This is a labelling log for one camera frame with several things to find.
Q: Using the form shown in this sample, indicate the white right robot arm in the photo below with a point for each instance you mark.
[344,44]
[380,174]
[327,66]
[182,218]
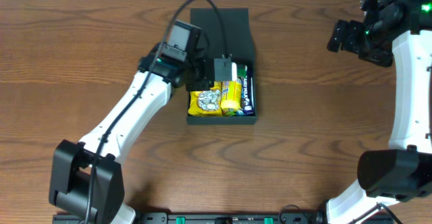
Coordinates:
[394,33]

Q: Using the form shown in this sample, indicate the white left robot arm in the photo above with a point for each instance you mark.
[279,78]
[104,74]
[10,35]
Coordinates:
[86,177]

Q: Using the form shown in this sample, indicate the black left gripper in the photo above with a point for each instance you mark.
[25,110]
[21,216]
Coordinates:
[201,76]

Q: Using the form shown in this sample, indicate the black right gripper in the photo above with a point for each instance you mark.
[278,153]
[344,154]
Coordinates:
[341,36]

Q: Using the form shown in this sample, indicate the blue Dairy Milk chocolate bar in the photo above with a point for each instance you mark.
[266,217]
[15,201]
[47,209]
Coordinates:
[246,103]

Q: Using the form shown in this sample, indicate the yellow candy bottle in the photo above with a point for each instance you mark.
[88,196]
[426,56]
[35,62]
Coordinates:
[231,97]

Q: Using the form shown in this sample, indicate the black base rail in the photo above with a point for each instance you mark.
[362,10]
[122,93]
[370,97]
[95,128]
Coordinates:
[289,218]

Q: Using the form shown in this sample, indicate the green red candy bar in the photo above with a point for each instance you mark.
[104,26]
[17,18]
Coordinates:
[242,71]

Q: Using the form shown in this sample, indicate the yellow Hacks candy bag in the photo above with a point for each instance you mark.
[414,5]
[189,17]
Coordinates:
[206,103]

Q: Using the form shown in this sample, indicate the black box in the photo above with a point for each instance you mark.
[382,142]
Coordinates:
[239,44]

